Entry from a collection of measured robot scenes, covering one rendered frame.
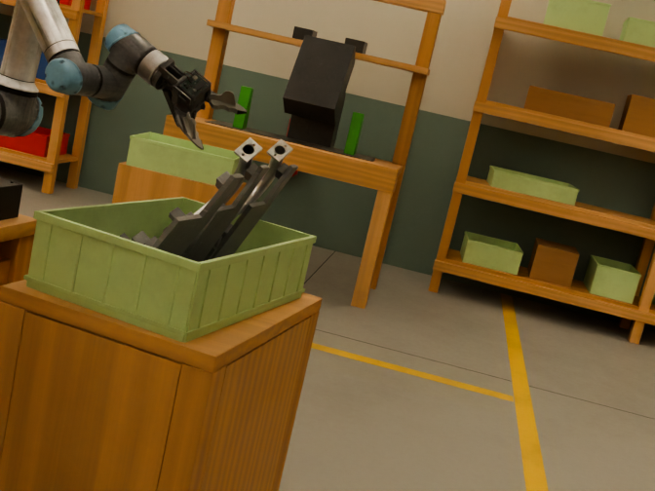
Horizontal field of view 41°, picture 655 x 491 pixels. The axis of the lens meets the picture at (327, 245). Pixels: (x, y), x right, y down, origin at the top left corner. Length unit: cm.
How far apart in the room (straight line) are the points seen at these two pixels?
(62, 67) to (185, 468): 90
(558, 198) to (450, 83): 126
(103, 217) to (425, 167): 502
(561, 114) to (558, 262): 105
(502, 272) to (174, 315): 487
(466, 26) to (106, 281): 540
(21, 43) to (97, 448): 101
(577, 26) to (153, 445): 510
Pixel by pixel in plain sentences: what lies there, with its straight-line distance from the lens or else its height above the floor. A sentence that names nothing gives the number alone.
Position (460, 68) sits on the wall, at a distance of 700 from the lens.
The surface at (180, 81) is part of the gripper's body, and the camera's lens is 205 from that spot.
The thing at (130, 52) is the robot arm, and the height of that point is 133.
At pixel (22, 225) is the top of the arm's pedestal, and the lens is 236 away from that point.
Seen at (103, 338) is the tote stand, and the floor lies 75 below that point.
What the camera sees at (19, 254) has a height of 76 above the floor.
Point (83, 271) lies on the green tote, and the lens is 194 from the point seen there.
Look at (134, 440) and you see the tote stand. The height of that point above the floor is 56.
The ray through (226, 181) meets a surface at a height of 111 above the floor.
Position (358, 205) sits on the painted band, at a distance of 709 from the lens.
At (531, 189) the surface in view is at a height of 89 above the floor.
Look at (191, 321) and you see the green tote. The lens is 183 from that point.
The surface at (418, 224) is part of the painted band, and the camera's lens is 706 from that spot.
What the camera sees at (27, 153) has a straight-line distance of 729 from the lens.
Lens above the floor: 138
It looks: 11 degrees down
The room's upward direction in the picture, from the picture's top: 13 degrees clockwise
